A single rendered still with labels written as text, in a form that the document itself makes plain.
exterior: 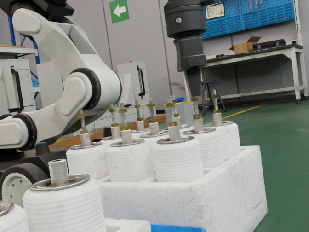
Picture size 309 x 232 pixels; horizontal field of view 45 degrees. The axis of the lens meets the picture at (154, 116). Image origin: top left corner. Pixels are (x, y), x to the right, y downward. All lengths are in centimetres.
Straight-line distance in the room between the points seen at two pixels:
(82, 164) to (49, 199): 40
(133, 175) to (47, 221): 34
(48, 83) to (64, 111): 241
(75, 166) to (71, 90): 43
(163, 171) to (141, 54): 617
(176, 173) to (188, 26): 31
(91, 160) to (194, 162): 24
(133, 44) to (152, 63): 55
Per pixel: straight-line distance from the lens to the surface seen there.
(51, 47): 134
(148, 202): 72
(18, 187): 121
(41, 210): 46
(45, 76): 369
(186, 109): 116
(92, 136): 357
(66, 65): 131
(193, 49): 81
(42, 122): 141
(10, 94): 323
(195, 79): 82
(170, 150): 70
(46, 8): 136
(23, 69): 328
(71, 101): 124
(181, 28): 81
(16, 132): 145
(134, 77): 460
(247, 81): 603
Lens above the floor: 34
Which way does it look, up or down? 3 degrees down
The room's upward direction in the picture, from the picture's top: 8 degrees counter-clockwise
